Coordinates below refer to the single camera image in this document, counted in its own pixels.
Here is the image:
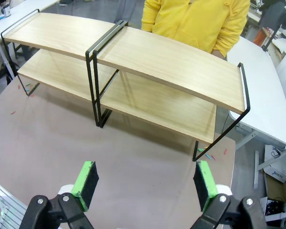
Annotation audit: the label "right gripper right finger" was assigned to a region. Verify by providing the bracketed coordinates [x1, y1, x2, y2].
[190, 160, 268, 229]

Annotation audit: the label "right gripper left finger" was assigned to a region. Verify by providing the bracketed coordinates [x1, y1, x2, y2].
[20, 161, 100, 229]

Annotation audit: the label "person's left forearm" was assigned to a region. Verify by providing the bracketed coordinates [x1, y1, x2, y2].
[214, 22, 245, 52]

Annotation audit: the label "person's left hand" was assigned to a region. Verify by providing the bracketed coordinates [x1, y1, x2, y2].
[212, 48, 227, 59]

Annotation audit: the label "brown cardboard box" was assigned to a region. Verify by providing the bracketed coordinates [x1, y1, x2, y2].
[264, 172, 286, 204]

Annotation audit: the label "white printed carton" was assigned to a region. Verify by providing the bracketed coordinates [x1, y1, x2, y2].
[263, 144, 286, 184]

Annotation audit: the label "large white table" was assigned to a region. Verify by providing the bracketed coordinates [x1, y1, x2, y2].
[225, 35, 286, 189]

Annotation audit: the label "orange object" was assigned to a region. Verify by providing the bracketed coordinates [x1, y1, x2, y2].
[255, 29, 266, 46]

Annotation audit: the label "person torso yellow hoodie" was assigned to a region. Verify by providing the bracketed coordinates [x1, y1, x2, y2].
[142, 0, 251, 59]

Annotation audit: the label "background person grey trousers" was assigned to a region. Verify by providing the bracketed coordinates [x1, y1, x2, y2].
[113, 0, 146, 24]

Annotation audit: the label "background person grey hoodie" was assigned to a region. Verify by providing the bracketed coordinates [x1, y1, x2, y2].
[259, 0, 286, 31]

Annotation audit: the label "metal tumbler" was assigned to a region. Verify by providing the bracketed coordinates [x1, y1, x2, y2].
[0, 4, 12, 18]

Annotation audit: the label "white wire rack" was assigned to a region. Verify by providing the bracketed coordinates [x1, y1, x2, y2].
[0, 176, 27, 229]

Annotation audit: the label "wood shelf black metal frame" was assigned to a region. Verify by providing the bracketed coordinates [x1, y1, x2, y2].
[0, 9, 125, 126]
[92, 21, 251, 162]

